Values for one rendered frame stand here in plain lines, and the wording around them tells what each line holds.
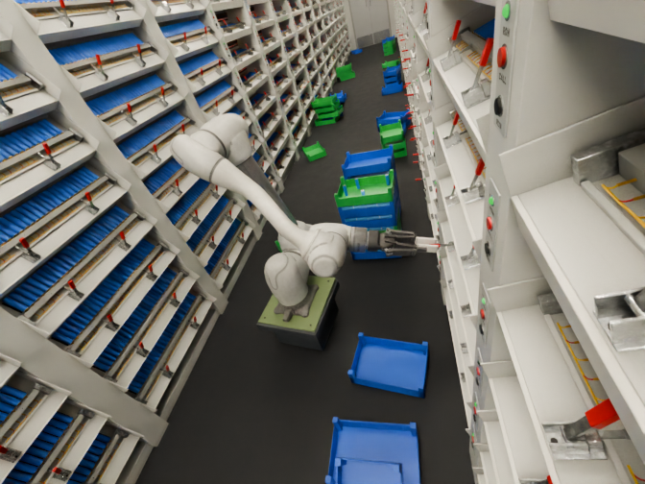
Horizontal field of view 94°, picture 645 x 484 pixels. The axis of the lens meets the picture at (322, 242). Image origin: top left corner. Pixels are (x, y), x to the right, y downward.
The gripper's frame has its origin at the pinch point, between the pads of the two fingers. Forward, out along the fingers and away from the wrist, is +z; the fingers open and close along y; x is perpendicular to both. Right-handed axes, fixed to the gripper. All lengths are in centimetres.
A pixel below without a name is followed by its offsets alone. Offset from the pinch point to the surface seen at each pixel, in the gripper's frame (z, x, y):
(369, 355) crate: -15, -59, 11
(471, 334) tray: 8.3, -0.9, 33.7
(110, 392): -112, -46, 47
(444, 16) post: -6, 62, -16
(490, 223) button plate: -6, 47, 50
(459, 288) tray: 8.0, -1.1, 17.8
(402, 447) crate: -2, -56, 46
